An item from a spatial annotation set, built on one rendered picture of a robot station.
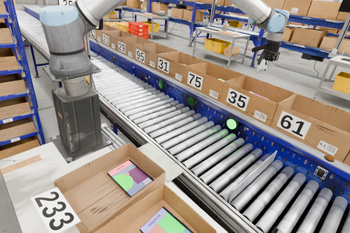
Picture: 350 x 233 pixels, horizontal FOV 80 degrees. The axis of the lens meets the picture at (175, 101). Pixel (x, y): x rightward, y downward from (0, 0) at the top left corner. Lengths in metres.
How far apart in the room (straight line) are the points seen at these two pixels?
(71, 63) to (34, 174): 0.56
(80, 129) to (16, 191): 0.36
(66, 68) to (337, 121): 1.55
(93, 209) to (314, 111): 1.40
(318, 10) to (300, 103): 4.46
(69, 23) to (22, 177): 0.74
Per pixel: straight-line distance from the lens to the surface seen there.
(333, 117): 1.64
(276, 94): 1.70
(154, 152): 1.25
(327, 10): 5.94
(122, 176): 1.09
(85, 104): 1.15
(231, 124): 1.50
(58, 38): 1.05
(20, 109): 2.20
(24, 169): 1.30
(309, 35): 5.74
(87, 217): 1.01
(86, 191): 1.09
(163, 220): 0.96
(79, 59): 1.08
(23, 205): 1.14
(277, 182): 1.29
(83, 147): 1.28
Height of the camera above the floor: 1.58
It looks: 27 degrees down
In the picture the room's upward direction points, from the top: 6 degrees clockwise
